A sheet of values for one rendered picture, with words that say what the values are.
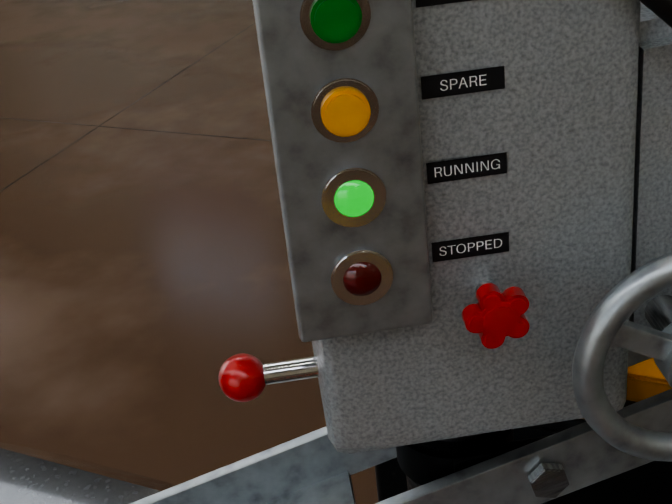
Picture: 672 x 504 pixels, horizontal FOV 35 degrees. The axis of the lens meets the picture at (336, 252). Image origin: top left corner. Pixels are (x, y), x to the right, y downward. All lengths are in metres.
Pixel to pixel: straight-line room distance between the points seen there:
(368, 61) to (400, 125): 0.04
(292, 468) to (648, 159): 0.42
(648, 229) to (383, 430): 0.21
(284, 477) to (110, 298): 2.33
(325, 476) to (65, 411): 1.90
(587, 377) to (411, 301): 0.11
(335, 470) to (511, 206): 0.36
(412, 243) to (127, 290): 2.66
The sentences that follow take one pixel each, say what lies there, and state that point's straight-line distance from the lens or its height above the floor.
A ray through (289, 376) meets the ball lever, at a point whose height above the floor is 1.15.
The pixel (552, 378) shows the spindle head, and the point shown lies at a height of 1.15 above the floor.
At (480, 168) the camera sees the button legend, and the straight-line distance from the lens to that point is 0.62.
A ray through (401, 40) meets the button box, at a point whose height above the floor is 1.38.
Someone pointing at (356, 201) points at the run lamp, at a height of 1.30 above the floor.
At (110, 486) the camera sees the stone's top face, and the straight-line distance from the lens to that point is 1.22.
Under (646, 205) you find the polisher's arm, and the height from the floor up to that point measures 1.25.
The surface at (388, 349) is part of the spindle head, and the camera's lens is 0.67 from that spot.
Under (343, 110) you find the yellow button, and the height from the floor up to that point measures 1.35.
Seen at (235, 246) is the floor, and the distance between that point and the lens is 3.38.
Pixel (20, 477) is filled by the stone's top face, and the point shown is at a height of 0.80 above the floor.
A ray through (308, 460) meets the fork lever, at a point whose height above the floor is 0.98.
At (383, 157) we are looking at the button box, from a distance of 0.59.
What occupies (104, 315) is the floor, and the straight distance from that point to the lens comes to 3.15.
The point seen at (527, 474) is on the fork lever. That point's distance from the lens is 0.82.
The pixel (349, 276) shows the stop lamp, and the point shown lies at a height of 1.25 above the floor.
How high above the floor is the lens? 1.56
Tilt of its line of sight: 28 degrees down
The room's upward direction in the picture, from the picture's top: 6 degrees counter-clockwise
